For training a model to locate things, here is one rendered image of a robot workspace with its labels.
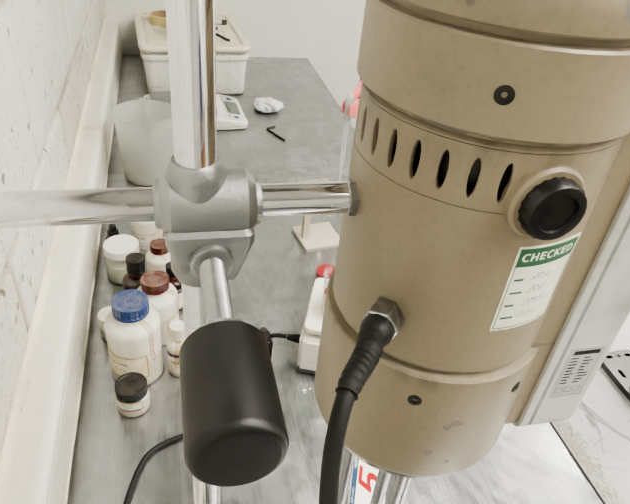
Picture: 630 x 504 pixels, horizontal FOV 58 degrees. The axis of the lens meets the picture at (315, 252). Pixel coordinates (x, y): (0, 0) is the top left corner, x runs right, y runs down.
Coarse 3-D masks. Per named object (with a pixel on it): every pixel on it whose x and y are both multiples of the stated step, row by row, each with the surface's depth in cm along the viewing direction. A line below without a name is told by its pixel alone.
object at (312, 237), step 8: (304, 216) 108; (304, 224) 109; (312, 224) 115; (320, 224) 116; (328, 224) 116; (296, 232) 112; (304, 232) 110; (312, 232) 113; (320, 232) 113; (328, 232) 113; (304, 240) 110; (312, 240) 111; (320, 240) 111; (328, 240) 111; (336, 240) 111; (304, 248) 109; (312, 248) 108
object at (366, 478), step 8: (360, 464) 69; (360, 472) 68; (368, 472) 69; (376, 472) 70; (360, 480) 67; (368, 480) 68; (360, 488) 66; (368, 488) 67; (360, 496) 66; (368, 496) 66
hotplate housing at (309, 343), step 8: (312, 288) 90; (304, 320) 84; (288, 336) 85; (296, 336) 85; (304, 336) 80; (312, 336) 80; (304, 344) 80; (312, 344) 80; (304, 352) 81; (312, 352) 81; (304, 360) 82; (312, 360) 82; (304, 368) 83; (312, 368) 83
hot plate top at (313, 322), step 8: (320, 280) 88; (320, 288) 86; (312, 296) 85; (320, 296) 85; (312, 304) 83; (320, 304) 83; (312, 312) 82; (320, 312) 82; (312, 320) 80; (320, 320) 81; (304, 328) 80; (312, 328) 79; (320, 328) 79
